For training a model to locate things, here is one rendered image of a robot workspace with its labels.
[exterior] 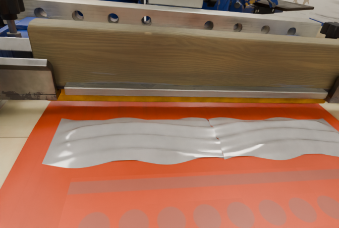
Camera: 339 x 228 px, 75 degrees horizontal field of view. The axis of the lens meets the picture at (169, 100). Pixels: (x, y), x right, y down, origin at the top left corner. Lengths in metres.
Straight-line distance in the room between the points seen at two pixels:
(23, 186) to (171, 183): 0.12
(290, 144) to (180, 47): 0.17
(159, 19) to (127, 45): 0.24
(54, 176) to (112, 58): 0.13
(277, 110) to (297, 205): 0.16
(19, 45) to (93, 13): 0.20
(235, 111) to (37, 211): 0.25
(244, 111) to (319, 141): 0.10
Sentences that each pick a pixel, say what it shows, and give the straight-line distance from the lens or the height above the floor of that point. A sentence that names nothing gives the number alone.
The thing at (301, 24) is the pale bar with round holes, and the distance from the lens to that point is 0.62.
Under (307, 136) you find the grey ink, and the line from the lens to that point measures 0.33.
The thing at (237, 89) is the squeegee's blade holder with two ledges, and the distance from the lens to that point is 0.30.
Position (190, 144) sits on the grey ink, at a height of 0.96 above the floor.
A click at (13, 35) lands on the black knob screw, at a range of 0.42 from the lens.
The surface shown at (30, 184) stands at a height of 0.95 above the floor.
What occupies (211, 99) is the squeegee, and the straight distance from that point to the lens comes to 0.32.
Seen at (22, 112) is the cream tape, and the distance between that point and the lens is 0.32.
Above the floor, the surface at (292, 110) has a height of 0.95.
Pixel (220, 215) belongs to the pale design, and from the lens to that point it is 0.21.
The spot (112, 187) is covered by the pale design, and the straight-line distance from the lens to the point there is 0.21.
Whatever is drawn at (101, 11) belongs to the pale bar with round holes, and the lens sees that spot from 0.49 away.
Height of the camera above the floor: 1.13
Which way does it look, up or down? 32 degrees down
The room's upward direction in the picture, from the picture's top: 7 degrees clockwise
